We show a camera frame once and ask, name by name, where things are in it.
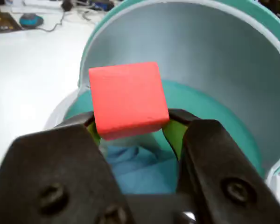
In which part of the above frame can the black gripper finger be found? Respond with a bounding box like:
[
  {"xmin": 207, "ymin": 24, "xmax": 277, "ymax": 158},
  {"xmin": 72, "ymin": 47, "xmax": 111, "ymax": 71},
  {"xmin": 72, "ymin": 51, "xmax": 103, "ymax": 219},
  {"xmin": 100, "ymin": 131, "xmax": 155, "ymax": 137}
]
[
  {"xmin": 162, "ymin": 108, "xmax": 280, "ymax": 224},
  {"xmin": 0, "ymin": 111, "xmax": 136, "ymax": 224}
]

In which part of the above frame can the red lego cube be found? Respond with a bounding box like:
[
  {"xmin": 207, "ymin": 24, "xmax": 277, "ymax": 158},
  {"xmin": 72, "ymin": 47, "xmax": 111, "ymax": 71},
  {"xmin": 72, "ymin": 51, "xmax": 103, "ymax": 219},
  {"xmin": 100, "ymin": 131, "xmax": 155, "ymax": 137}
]
[{"xmin": 88, "ymin": 61, "xmax": 170, "ymax": 141}]

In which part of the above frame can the teal domed plastic bin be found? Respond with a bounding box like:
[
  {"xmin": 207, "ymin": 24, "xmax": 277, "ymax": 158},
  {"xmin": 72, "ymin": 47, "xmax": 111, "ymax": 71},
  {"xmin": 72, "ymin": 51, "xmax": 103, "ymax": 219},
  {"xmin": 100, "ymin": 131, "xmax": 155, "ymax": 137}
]
[{"xmin": 43, "ymin": 0, "xmax": 280, "ymax": 194}]

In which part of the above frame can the blue crumpled cloth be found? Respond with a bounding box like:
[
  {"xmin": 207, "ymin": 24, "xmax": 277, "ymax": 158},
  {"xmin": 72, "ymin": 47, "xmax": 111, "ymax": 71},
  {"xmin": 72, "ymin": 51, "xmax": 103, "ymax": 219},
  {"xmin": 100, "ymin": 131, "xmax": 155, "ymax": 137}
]
[{"xmin": 106, "ymin": 140, "xmax": 178, "ymax": 194}]

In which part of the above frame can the teal black small device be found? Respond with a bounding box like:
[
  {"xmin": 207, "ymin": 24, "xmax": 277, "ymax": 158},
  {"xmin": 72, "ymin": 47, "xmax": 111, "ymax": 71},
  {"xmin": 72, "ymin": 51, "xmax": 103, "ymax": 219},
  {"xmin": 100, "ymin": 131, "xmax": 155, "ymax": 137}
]
[{"xmin": 19, "ymin": 13, "xmax": 44, "ymax": 28}]

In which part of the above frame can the brown printed board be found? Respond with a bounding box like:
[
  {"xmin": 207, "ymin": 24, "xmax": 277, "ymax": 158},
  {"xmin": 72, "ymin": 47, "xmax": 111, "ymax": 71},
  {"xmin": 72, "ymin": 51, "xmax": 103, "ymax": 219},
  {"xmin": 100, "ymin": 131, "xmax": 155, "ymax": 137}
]
[{"xmin": 0, "ymin": 11, "xmax": 24, "ymax": 35}]

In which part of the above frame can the black plug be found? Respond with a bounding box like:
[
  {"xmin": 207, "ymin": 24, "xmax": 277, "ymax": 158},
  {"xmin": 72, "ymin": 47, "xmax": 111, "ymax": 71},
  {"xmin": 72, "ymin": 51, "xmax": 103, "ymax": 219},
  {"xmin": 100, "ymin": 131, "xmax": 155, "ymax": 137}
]
[{"xmin": 61, "ymin": 0, "xmax": 73, "ymax": 12}]

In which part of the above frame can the blue small item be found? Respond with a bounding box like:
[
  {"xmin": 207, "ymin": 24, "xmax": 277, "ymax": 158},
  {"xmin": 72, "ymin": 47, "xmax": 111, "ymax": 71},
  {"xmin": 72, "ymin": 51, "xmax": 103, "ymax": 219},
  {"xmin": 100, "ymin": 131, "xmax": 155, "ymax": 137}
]
[{"xmin": 93, "ymin": 0, "xmax": 115, "ymax": 11}]

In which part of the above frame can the thin grey cable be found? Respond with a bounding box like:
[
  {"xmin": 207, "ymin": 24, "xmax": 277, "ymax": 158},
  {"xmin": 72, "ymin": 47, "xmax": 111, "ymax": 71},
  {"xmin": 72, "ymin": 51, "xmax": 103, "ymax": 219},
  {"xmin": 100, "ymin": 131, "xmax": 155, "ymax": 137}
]
[{"xmin": 36, "ymin": 9, "xmax": 66, "ymax": 33}]

